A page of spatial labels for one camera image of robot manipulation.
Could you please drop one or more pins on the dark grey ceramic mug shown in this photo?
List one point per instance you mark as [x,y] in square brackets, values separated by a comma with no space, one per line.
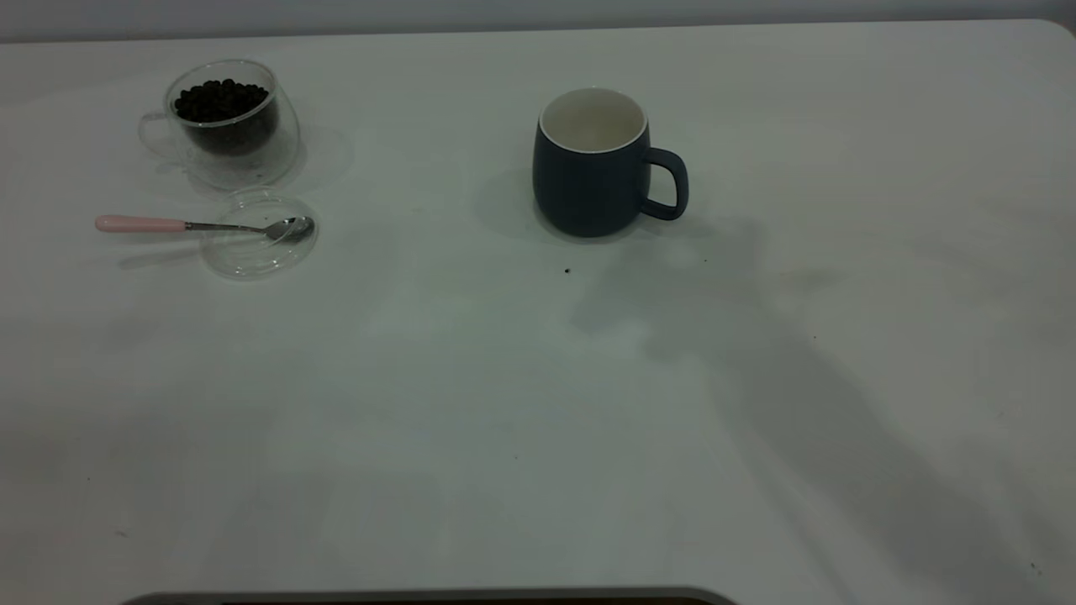
[588,193]

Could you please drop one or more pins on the clear double-wall glass cup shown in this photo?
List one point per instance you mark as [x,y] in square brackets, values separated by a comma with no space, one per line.
[252,164]

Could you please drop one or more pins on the clear round glass lid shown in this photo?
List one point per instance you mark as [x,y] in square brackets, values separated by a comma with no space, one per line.
[252,259]

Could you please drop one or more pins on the pile of coffee beans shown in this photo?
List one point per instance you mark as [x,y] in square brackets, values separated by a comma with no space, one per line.
[220,102]

